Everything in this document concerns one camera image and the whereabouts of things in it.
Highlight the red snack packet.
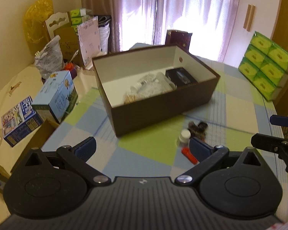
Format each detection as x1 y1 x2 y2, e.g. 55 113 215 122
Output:
181 147 198 165

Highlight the yellow plastic bag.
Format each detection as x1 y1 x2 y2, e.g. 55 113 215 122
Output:
22 0 54 56

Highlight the green tissue pack stack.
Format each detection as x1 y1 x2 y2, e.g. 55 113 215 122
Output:
238 31 288 101

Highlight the checkered tablecloth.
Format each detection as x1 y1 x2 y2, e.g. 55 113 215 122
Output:
40 43 288 221

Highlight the white pill bottle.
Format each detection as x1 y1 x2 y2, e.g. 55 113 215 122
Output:
177 129 191 147

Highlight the purple sheer curtain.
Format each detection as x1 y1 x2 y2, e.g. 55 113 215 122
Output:
82 0 239 61

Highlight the black shaver box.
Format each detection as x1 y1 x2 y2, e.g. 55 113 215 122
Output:
165 67 198 88

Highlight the light blue milk carton box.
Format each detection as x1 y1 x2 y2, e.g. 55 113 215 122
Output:
32 71 78 124

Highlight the brown cardboard box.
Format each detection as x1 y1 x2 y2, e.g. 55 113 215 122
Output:
93 45 220 136

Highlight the cotton swab packet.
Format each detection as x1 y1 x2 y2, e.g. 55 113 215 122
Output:
123 92 139 104

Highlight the dark red gift bag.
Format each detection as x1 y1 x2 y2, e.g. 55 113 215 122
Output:
165 30 192 51

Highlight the brown cardboard carton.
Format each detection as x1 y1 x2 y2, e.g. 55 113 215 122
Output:
42 12 85 68

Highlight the clear plastic cup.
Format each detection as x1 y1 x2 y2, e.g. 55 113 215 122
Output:
156 72 177 92

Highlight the grey printed plastic bag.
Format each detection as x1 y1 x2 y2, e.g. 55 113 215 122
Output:
34 35 64 80

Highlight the blue printed box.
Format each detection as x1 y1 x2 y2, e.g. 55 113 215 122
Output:
1 96 43 147

